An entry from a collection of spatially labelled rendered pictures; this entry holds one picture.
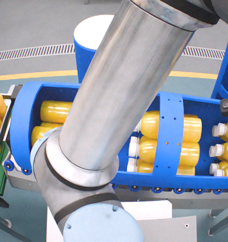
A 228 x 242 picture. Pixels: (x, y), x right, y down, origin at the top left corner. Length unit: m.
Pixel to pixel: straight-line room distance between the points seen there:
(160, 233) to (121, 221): 0.25
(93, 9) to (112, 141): 3.06
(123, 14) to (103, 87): 0.09
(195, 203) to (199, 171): 0.13
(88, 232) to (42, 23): 3.00
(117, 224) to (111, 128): 0.14
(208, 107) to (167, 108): 0.24
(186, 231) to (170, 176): 0.21
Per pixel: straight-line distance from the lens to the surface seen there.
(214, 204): 1.08
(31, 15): 3.52
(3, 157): 1.15
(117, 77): 0.30
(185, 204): 1.05
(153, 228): 0.64
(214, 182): 0.83
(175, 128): 0.75
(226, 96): 1.75
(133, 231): 0.41
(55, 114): 0.90
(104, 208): 0.41
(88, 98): 0.34
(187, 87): 2.51
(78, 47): 1.28
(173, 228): 0.65
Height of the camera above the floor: 1.85
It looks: 56 degrees down
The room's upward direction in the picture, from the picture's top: 1 degrees counter-clockwise
